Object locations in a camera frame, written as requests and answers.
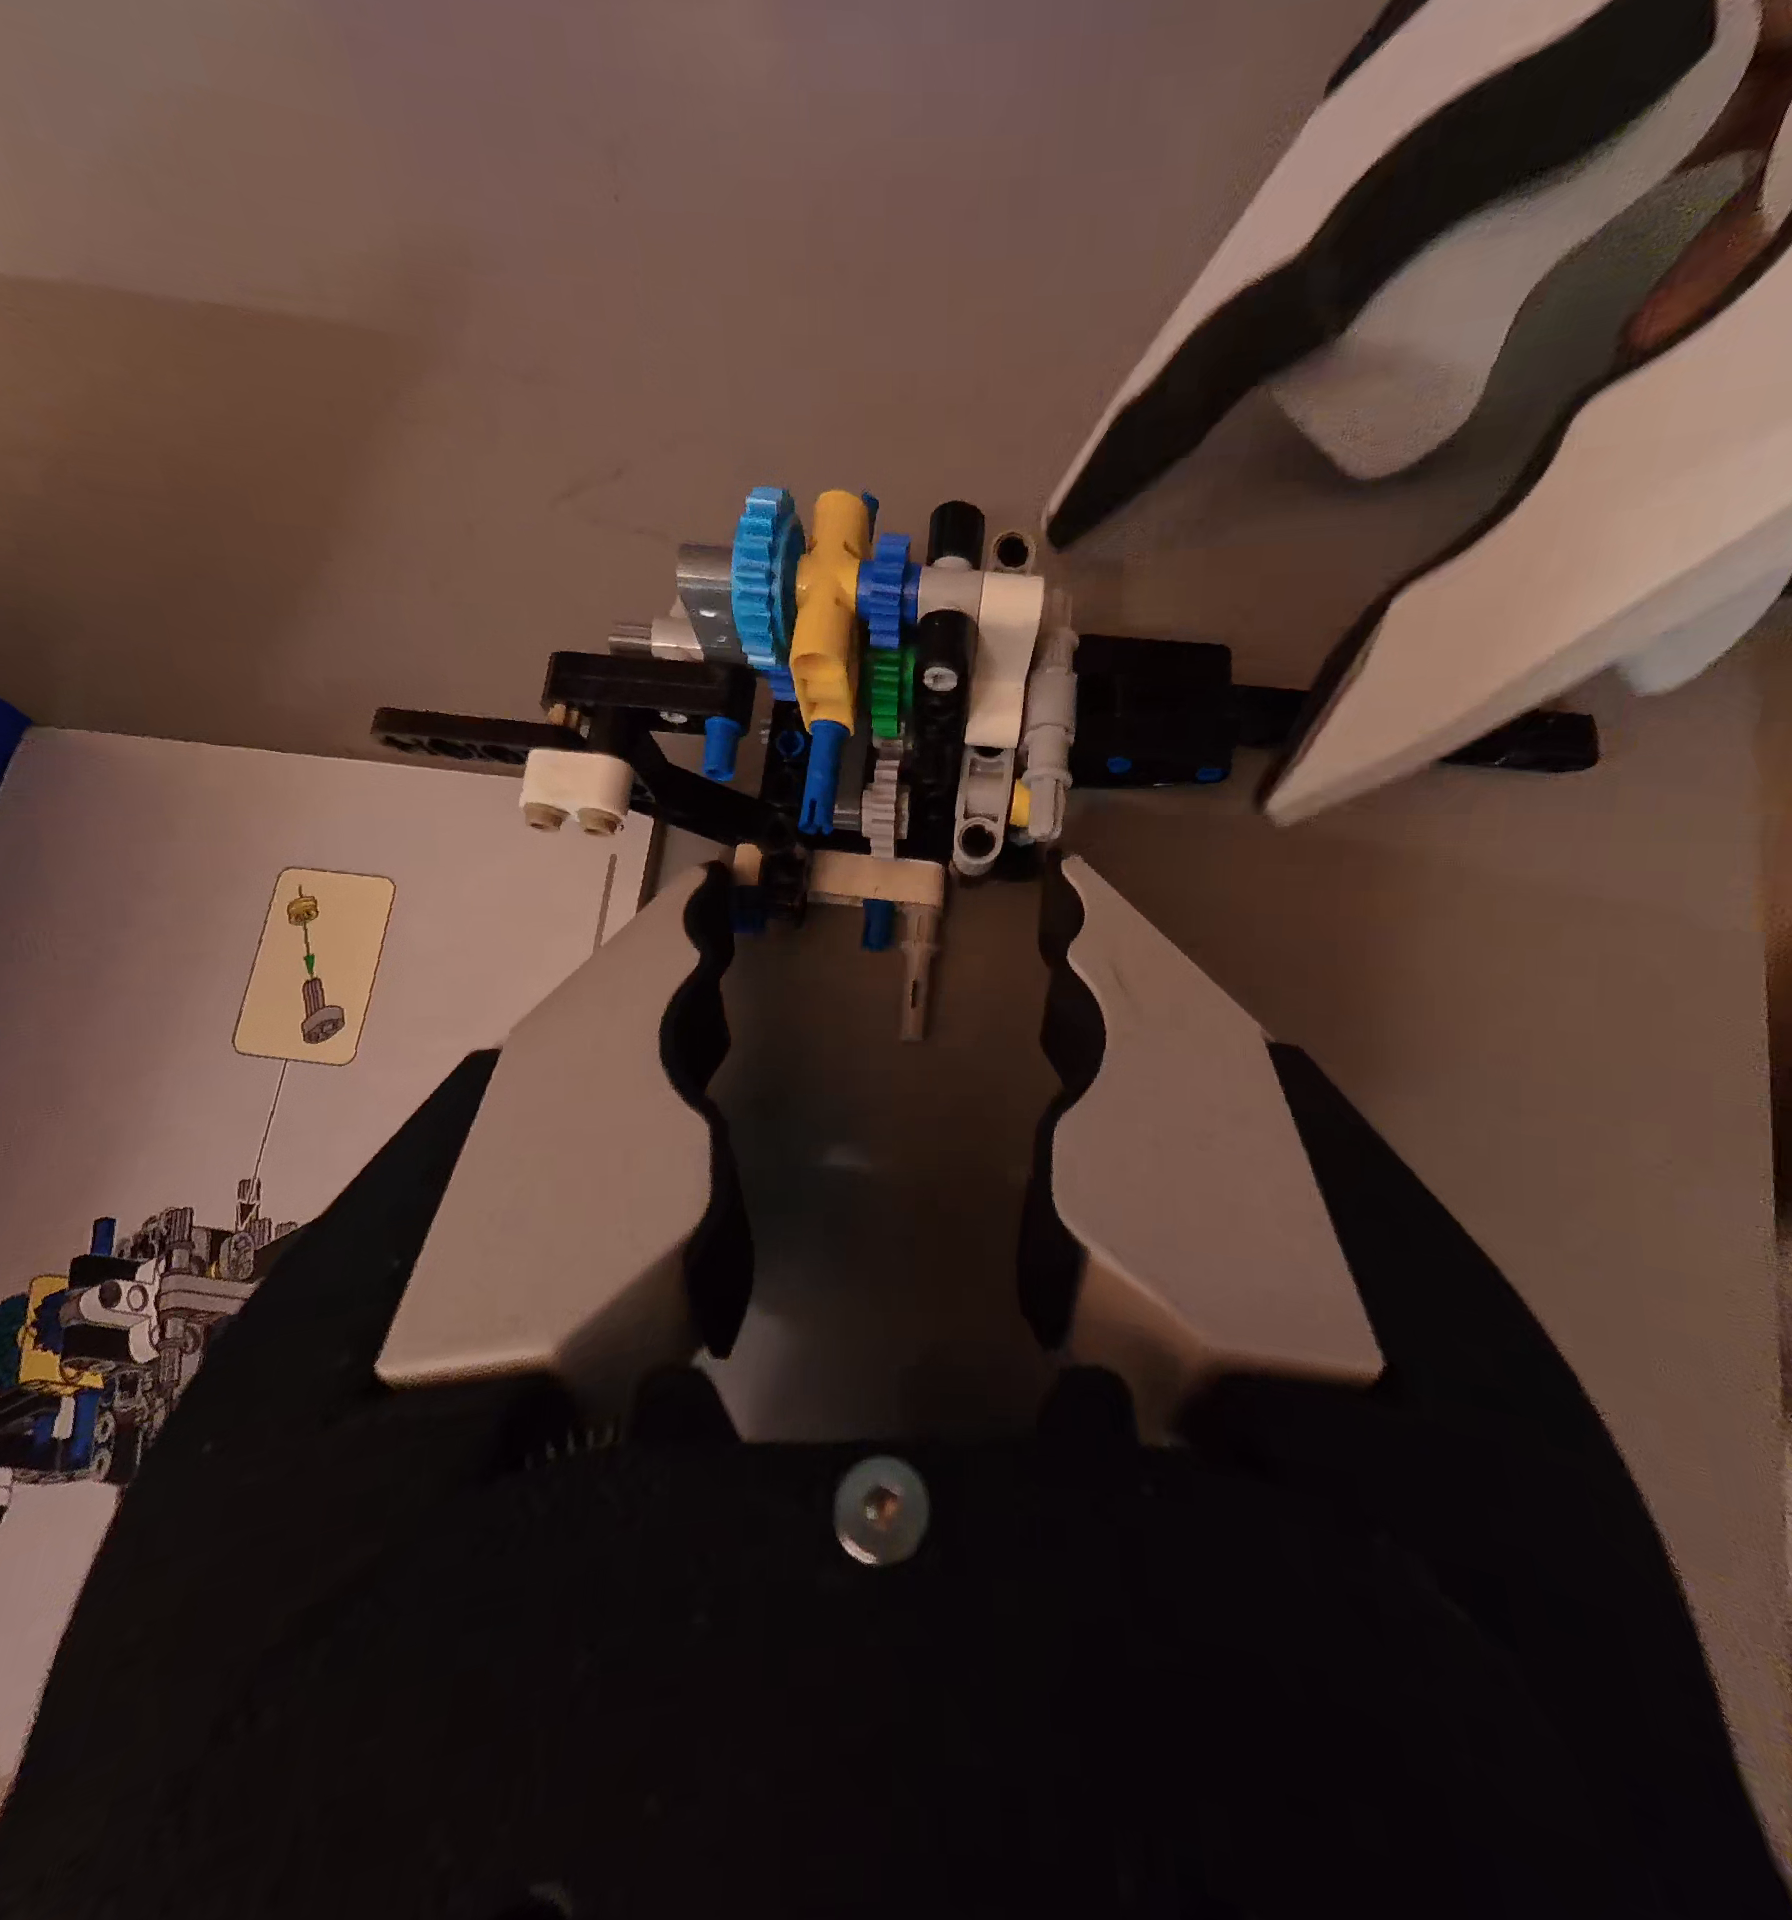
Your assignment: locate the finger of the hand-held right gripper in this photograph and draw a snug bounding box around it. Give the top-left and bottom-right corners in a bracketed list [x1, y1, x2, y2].
[1042, 0, 1767, 552]
[1256, 0, 1792, 829]

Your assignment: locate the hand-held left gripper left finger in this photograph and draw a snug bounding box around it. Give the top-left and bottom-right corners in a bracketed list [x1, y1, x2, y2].
[375, 859, 757, 1384]

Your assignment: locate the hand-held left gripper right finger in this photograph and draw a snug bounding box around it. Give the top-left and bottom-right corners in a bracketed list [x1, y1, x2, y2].
[1021, 852, 1387, 1380]

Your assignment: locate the multicoloured lego gear model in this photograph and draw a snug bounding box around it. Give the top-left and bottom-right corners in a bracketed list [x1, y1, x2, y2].
[372, 487, 1600, 1045]

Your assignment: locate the lego instruction booklet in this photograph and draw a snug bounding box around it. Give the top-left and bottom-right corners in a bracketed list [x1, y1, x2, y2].
[0, 727, 660, 1787]

